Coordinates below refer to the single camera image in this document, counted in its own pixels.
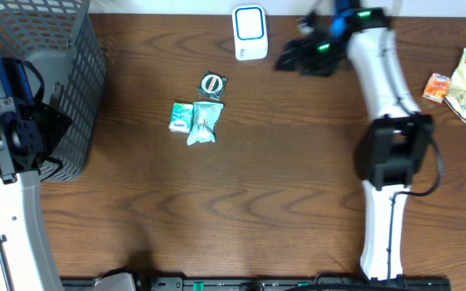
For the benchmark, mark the dark grey mesh basket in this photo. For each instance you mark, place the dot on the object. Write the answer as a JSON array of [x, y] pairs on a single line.
[[57, 37]]

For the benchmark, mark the teal snack packet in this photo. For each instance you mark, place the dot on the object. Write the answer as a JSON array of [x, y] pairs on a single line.
[[205, 116]]

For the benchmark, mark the round tape packet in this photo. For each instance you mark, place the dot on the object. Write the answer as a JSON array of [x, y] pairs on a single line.
[[212, 85]]

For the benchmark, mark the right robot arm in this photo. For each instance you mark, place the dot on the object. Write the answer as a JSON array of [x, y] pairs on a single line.
[[391, 151]]

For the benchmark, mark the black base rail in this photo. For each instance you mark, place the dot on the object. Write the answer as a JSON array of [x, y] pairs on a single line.
[[329, 282]]

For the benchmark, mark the white barcode scanner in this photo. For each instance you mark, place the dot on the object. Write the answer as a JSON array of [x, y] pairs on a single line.
[[250, 33]]

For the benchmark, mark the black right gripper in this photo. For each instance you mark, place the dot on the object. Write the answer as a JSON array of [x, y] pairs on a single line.
[[299, 42]]

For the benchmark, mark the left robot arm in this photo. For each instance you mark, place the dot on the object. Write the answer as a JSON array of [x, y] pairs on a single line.
[[29, 132]]

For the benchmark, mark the orange Kleenex tissue pack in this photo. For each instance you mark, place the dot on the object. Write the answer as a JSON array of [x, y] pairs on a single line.
[[436, 88]]

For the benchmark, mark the teal Kleenex tissue pack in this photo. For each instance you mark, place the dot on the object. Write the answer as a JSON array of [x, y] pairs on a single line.
[[181, 118]]

